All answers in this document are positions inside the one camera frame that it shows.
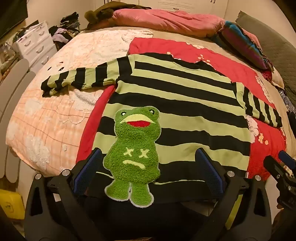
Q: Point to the grey quilted headboard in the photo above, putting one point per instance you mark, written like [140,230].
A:
[272,39]

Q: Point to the red floral blanket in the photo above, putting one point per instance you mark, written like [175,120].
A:
[161,46]

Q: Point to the grey rounded bed panel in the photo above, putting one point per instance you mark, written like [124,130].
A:
[13,92]

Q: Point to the brown fur-trimmed coat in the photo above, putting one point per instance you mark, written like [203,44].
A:
[101,14]

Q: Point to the black television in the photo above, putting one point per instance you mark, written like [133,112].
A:
[10,16]

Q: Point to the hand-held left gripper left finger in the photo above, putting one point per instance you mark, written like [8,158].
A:
[89,172]

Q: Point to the pile of dark clothes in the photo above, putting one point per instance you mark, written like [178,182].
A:
[64,30]

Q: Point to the dark red cloth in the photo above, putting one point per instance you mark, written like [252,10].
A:
[267,75]

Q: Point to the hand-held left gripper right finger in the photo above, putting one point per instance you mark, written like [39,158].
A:
[210,172]

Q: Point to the yellow box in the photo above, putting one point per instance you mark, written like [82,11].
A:
[11,204]

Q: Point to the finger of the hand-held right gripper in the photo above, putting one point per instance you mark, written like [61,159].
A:
[276,169]
[286,158]

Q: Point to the pink checked quilt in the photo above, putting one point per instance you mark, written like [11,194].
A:
[46,120]

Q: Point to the cream pillow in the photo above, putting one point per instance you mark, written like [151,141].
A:
[277,80]

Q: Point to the green black striped frog sweater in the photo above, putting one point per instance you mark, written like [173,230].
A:
[185,104]

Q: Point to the blue floral cloth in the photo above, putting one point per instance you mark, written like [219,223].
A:
[286,99]

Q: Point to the white drawer cabinet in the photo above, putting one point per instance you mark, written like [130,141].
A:
[34,44]

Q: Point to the pink duvet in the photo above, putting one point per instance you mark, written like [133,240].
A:
[166,19]

